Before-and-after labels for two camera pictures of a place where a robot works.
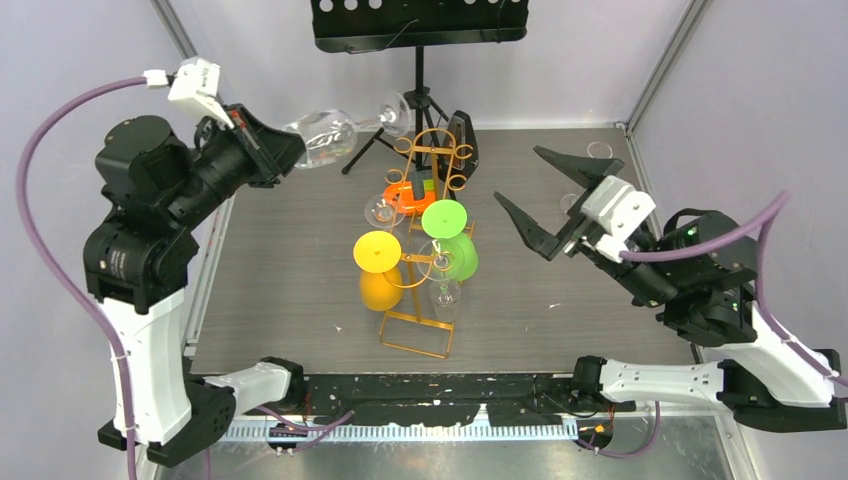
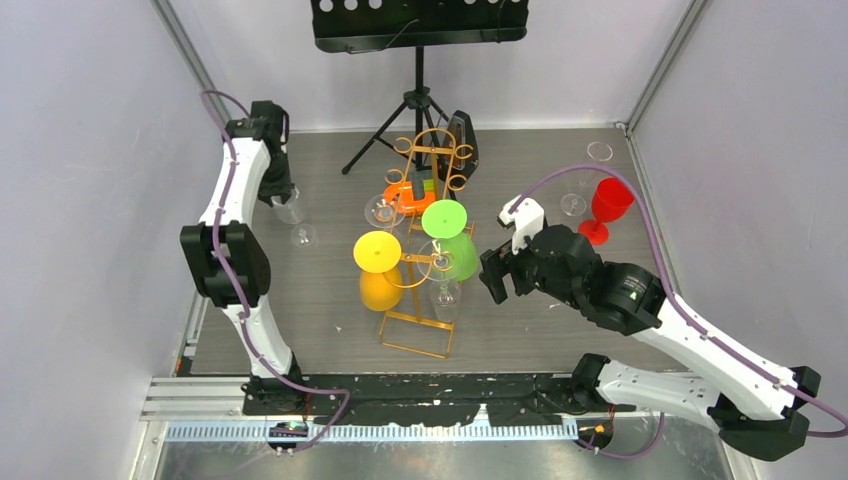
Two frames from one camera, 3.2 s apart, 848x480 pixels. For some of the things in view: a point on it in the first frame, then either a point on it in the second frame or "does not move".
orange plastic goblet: x=400 y=195 does not move
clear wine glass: x=330 y=134 → x=303 y=235
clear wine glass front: x=441 y=260 does not move
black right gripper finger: x=534 y=236 → x=495 y=265
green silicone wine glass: x=447 y=220 does not move
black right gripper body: x=576 y=244 → x=524 y=272
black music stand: x=346 y=26 does not move
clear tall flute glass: x=597 y=148 does not move
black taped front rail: x=446 y=399 does not move
